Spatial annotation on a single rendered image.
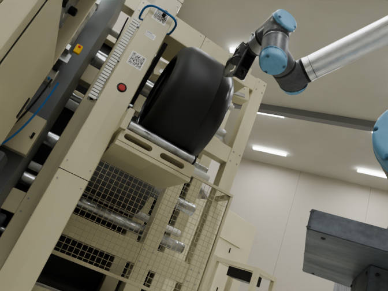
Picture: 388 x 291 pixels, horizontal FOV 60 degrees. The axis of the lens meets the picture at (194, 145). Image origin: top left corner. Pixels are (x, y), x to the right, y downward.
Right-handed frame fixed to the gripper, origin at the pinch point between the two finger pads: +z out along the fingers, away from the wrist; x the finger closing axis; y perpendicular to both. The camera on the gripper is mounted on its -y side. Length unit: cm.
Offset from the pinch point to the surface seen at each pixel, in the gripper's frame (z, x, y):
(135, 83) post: 29.6, 29.3, -6.9
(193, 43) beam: 48, 9, 53
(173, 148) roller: 25.0, 2.2, -29.2
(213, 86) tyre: 8.4, 0.5, -1.4
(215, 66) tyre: 9.9, 3.0, 10.5
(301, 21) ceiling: 264, -208, 492
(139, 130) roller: 25.2, 19.0, -30.0
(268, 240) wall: 849, -679, 288
